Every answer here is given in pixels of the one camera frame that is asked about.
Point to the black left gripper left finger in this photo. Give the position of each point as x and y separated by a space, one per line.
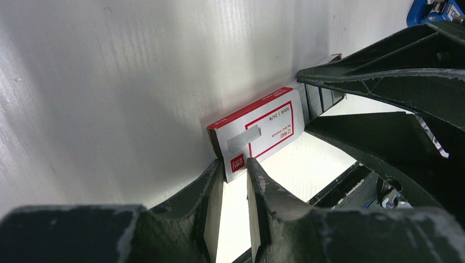
183 228

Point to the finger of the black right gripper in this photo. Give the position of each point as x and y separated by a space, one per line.
396 147
420 69

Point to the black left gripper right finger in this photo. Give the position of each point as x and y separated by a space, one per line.
283 228

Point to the blue stapler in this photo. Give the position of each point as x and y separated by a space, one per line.
423 11

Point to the box of staples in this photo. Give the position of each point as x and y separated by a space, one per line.
314 100

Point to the red white staple box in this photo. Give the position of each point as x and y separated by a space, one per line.
257 130

